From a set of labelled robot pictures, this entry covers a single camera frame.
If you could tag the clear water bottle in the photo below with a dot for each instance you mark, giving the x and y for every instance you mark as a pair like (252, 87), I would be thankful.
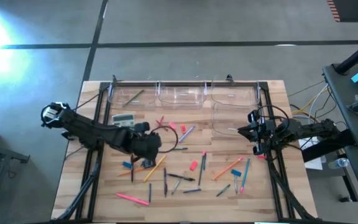
(339, 163)

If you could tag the hazard striped floor mat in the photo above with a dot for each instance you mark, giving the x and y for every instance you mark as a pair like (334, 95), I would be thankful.
(353, 11)

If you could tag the grey desk calculator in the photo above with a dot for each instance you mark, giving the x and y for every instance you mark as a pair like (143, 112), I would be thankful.
(123, 120)

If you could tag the black desk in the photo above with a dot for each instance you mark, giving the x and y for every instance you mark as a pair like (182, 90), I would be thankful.
(346, 102)

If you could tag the white paper sheet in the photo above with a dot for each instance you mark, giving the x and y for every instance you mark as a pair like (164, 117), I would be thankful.
(315, 163)

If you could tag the purple pen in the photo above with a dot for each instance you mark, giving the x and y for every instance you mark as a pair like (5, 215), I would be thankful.
(165, 186)

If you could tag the lilac pen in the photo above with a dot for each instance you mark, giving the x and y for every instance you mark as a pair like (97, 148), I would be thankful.
(186, 133)

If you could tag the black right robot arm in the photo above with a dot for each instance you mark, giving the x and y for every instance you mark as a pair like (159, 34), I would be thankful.
(306, 129)

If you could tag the red tag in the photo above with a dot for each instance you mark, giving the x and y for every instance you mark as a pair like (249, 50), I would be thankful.
(262, 157)

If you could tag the orange pencil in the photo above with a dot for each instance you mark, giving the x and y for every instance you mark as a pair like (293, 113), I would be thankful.
(227, 168)
(129, 172)

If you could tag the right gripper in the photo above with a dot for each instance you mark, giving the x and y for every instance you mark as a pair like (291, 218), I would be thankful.
(261, 133)

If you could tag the black aluminium frame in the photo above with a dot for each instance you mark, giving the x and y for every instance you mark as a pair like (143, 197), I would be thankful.
(266, 96)

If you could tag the dark green pencil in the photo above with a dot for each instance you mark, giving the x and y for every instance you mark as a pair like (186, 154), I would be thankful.
(134, 98)

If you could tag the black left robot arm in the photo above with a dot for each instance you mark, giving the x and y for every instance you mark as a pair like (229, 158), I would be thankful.
(82, 127)

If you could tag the black side table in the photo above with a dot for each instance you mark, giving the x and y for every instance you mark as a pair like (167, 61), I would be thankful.
(5, 152)

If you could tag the dark teal pencil pink eraser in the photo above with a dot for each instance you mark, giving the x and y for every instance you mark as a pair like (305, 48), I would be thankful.
(201, 169)

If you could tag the light blue pencil pink eraser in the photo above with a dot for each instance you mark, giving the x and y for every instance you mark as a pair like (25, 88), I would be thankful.
(245, 175)

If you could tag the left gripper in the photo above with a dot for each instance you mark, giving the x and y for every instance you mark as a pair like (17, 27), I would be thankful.
(146, 144)

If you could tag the clear plastic bin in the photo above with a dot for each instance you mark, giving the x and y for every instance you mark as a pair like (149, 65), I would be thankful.
(148, 93)
(182, 99)
(235, 90)
(228, 118)

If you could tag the small red eraser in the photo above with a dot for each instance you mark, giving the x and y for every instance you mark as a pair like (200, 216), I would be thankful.
(183, 128)

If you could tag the red crayon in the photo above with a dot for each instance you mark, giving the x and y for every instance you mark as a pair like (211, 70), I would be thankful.
(159, 122)
(163, 127)

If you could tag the black monitor pole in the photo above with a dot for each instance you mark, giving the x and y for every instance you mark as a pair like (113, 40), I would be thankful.
(357, 55)

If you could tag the yellow pencil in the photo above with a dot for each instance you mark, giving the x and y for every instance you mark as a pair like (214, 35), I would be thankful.
(155, 168)

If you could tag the black gel pen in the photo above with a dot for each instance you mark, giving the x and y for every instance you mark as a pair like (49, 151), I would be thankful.
(180, 177)

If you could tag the green crayon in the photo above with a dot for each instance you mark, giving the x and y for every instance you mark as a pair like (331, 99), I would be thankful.
(223, 190)

